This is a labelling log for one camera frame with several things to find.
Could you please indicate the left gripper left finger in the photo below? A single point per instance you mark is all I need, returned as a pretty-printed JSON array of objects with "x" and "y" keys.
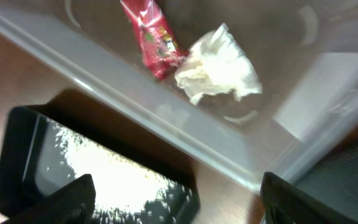
[{"x": 38, "y": 200}]

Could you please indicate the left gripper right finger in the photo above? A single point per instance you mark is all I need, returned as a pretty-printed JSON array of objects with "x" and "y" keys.
[{"x": 315, "y": 199}]

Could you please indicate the white tissue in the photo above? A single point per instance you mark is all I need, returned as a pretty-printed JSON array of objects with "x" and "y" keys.
[{"x": 217, "y": 65}]

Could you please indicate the red snack wrapper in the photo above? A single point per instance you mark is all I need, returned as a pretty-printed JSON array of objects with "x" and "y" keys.
[{"x": 158, "y": 45}]

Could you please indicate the spilled rice grains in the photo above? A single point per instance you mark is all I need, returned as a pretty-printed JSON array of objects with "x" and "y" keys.
[{"x": 126, "y": 192}]

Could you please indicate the black rectangular tray bin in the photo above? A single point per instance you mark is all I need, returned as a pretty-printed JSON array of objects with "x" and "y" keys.
[{"x": 25, "y": 133}]

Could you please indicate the round black serving tray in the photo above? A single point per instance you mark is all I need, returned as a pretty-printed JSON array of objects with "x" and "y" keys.
[{"x": 346, "y": 177}]

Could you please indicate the clear plastic bin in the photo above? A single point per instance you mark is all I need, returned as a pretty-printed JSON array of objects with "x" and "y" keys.
[{"x": 305, "y": 54}]

